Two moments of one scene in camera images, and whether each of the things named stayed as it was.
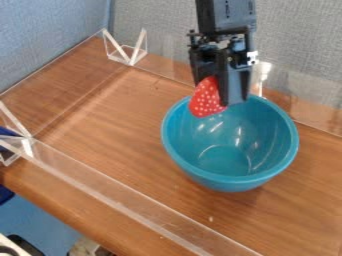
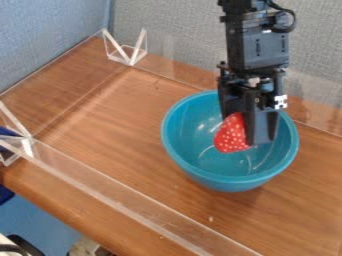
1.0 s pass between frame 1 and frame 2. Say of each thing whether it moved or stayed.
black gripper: moved
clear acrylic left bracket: stayed
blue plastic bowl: stayed
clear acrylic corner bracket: stayed
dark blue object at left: stayed
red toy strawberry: moved
